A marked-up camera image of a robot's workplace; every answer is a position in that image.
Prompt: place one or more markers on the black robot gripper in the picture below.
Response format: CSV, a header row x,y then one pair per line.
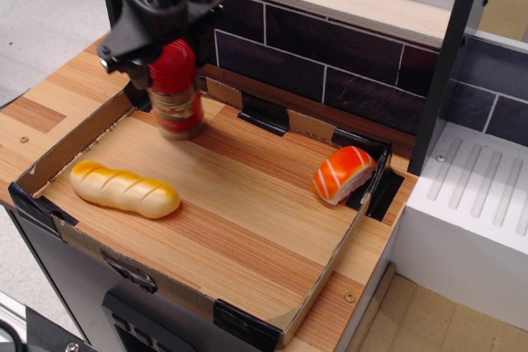
x,y
145,26

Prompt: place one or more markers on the basil bottle with red cap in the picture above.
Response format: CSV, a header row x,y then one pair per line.
x,y
173,92

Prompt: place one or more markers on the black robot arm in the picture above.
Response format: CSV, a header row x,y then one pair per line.
x,y
141,28

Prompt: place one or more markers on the cardboard fence with black tape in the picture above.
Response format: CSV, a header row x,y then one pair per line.
x,y
251,260

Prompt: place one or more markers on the toy bread loaf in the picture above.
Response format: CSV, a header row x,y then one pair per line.
x,y
123,190

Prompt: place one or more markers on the toy salmon nigiri sushi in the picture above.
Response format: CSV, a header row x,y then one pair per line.
x,y
342,173

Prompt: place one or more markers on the brass screw at right front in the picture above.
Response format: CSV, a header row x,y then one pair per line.
x,y
350,297

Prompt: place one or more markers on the white dish drainer block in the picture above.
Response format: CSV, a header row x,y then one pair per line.
x,y
463,233

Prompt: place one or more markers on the dark post of shelf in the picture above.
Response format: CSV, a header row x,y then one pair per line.
x,y
433,115

